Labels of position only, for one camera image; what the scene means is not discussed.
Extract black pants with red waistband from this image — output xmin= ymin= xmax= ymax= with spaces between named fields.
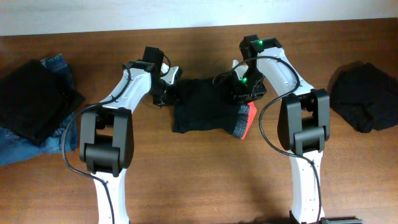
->
xmin=172 ymin=78 xmax=257 ymax=139

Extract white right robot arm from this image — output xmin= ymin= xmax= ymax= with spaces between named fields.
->
xmin=224 ymin=35 xmax=330 ymax=223

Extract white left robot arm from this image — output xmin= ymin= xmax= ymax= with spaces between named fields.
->
xmin=80 ymin=61 xmax=182 ymax=223

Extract black folded garment right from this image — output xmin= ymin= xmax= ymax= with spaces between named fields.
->
xmin=330 ymin=62 xmax=397 ymax=133

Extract black folded garment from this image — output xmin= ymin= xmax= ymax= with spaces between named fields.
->
xmin=330 ymin=62 xmax=397 ymax=133
xmin=1 ymin=60 xmax=85 ymax=144

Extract black folded garment left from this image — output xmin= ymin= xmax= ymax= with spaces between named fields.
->
xmin=1 ymin=60 xmax=85 ymax=144

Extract blue denim jeans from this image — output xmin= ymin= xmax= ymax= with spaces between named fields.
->
xmin=1 ymin=54 xmax=75 ymax=166

